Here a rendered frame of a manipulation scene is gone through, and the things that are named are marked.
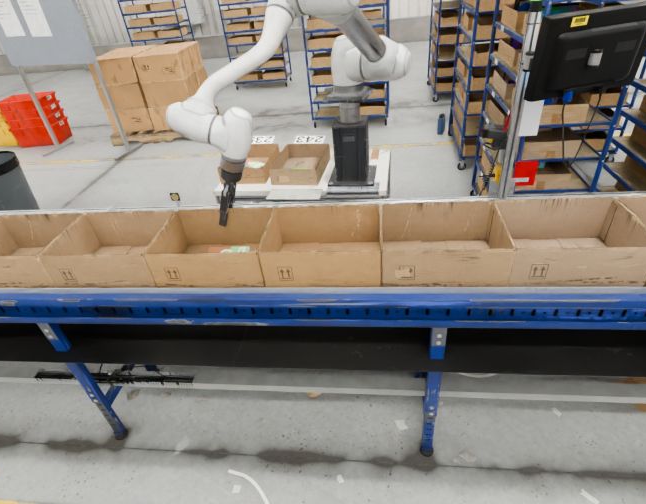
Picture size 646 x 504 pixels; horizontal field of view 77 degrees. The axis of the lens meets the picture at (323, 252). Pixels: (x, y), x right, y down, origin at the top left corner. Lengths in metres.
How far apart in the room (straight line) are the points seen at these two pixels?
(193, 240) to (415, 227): 0.89
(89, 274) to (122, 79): 4.61
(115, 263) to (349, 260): 0.80
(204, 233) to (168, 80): 4.22
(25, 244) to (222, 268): 1.05
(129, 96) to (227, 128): 4.72
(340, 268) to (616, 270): 0.81
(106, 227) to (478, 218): 1.46
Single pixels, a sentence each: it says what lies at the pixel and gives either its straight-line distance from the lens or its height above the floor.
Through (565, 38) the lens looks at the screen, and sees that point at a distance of 1.89.
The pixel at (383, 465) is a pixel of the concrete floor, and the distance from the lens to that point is 2.01.
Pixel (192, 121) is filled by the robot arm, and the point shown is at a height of 1.40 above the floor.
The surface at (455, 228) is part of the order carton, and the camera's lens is 1.59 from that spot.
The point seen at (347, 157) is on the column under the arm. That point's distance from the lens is 2.29.
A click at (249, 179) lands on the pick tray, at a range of 2.48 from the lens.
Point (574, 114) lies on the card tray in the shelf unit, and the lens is 2.69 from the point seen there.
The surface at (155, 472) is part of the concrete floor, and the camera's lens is 2.21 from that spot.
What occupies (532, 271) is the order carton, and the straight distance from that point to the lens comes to 1.39.
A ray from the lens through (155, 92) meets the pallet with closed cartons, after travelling 5.92.
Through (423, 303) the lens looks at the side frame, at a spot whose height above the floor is 0.90.
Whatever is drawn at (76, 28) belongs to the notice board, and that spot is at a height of 1.42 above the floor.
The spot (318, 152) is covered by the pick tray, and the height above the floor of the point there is 0.79.
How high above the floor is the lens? 1.79
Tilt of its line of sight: 35 degrees down
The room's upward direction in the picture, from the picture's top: 6 degrees counter-clockwise
